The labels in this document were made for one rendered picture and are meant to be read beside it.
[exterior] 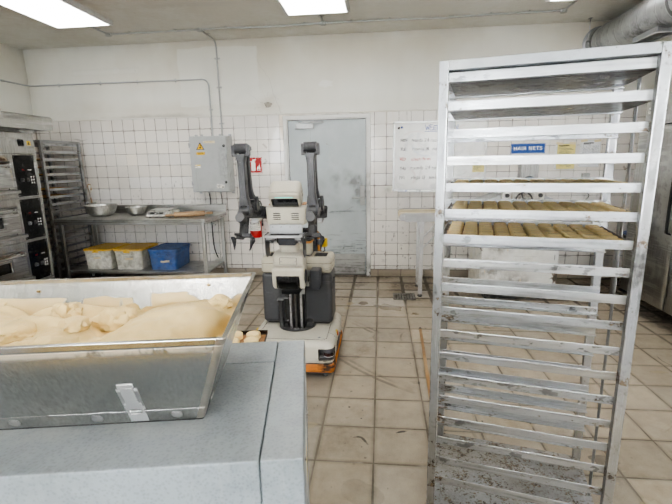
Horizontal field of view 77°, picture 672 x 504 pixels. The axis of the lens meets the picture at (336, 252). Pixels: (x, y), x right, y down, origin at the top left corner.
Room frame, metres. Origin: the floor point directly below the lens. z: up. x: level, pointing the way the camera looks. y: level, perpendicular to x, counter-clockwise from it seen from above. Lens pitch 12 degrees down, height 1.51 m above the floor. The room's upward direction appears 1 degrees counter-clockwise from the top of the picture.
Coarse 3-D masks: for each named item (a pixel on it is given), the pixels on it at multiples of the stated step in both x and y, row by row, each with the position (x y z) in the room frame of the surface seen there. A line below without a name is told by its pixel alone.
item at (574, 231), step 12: (456, 228) 1.65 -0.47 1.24; (468, 228) 1.64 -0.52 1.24; (480, 228) 1.67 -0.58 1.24; (492, 228) 1.75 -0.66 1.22; (504, 228) 1.64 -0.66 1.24; (516, 228) 1.62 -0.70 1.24; (528, 228) 1.62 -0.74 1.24; (540, 228) 1.66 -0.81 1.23; (552, 228) 1.61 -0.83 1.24; (564, 228) 1.60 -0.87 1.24; (576, 228) 1.61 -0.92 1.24; (588, 228) 1.65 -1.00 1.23; (600, 228) 1.59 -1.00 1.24
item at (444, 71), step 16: (448, 64) 1.47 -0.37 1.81; (448, 80) 1.47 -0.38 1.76; (448, 96) 1.49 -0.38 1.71; (432, 304) 1.48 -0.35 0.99; (432, 320) 1.47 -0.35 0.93; (432, 336) 1.47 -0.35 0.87; (432, 352) 1.47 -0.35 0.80; (432, 368) 1.47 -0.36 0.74; (432, 384) 1.47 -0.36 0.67; (432, 400) 1.47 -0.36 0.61; (432, 416) 1.47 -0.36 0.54; (432, 432) 1.47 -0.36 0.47; (432, 448) 1.47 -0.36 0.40; (432, 464) 1.47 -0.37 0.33; (432, 480) 1.47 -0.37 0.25; (432, 496) 1.47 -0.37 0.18
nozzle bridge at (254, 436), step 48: (240, 384) 0.59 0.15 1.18; (288, 384) 0.58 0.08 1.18; (0, 432) 0.48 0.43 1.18; (48, 432) 0.48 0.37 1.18; (96, 432) 0.47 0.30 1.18; (144, 432) 0.47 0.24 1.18; (192, 432) 0.47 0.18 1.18; (240, 432) 0.47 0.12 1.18; (288, 432) 0.47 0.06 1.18; (0, 480) 0.40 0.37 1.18; (48, 480) 0.40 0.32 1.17; (96, 480) 0.41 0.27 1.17; (144, 480) 0.41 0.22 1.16; (192, 480) 0.41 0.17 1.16; (240, 480) 0.42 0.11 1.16; (288, 480) 0.42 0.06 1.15
